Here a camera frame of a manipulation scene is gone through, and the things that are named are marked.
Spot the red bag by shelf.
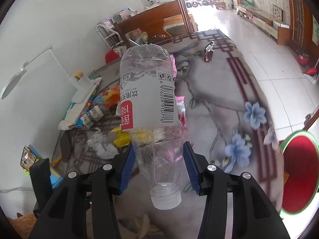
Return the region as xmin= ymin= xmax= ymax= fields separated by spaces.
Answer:
xmin=104 ymin=49 xmax=122 ymax=64

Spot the white cardboard stack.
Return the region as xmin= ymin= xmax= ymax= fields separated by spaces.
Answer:
xmin=58 ymin=75 xmax=102 ymax=131

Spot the orange snack bag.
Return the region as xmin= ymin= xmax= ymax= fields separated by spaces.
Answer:
xmin=102 ymin=86 xmax=120 ymax=109

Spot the crumpled grey paper ball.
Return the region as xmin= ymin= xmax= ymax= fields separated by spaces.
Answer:
xmin=87 ymin=128 xmax=118 ymax=160

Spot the white metal book shelf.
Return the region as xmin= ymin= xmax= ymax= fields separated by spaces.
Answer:
xmin=96 ymin=24 xmax=123 ymax=49

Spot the yellow snack bag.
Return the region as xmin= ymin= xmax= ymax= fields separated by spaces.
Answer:
xmin=111 ymin=126 xmax=131 ymax=148

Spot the clear plastic water bottle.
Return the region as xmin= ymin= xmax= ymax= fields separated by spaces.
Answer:
xmin=120 ymin=44 xmax=183 ymax=210

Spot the white desk lamp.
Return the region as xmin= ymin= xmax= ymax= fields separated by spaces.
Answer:
xmin=0 ymin=43 xmax=99 ymax=103

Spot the pink snack bag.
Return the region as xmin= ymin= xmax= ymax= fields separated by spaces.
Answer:
xmin=170 ymin=55 xmax=187 ymax=132

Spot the wooden bed frame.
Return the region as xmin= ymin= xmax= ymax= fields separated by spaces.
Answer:
xmin=114 ymin=0 xmax=195 ymax=48

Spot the shiny brown snack wrapper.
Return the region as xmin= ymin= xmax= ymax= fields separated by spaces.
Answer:
xmin=204 ymin=41 xmax=217 ymax=63

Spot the red dustpan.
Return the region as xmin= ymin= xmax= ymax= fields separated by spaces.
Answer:
xmin=305 ymin=67 xmax=318 ymax=76

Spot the yellow topped white bottle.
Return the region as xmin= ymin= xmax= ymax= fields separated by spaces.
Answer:
xmin=73 ymin=71 xmax=84 ymax=81

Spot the low wooden tv cabinet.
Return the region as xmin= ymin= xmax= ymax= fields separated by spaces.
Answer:
xmin=236 ymin=4 xmax=290 ymax=46

